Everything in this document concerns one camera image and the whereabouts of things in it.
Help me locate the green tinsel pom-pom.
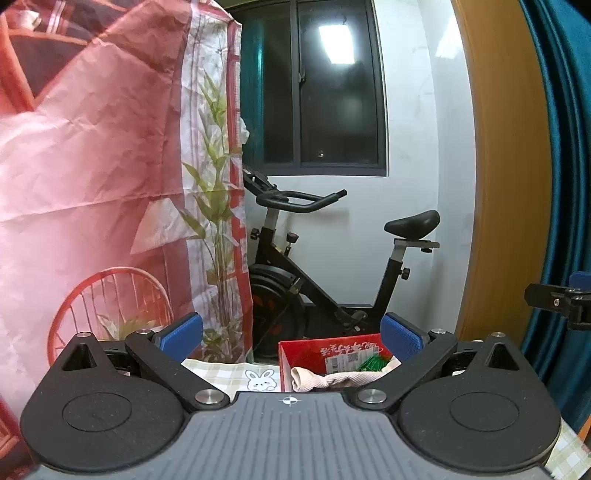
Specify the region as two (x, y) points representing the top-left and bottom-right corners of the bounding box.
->
(359, 354), (390, 372)

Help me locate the cream knitted cloth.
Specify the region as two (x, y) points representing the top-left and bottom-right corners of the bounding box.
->
(290, 357), (402, 393)

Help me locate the teal curtain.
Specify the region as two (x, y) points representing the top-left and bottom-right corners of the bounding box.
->
(521, 1), (590, 431)

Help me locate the red strawberry cardboard box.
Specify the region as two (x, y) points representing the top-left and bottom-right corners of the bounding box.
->
(279, 334), (394, 392)

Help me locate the black exercise bike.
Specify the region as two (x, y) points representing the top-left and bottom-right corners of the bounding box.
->
(241, 165), (442, 361)

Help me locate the checked bunny tablecloth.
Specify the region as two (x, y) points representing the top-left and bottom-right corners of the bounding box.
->
(182, 359), (590, 479)

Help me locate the pink printed backdrop sheet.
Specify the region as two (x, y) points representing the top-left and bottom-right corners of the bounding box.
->
(1, 1), (252, 417)

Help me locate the dark window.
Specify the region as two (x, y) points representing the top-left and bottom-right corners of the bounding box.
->
(228, 1), (387, 177)

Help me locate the wooden door frame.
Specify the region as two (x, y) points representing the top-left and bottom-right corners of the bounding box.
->
(453, 1), (552, 342)

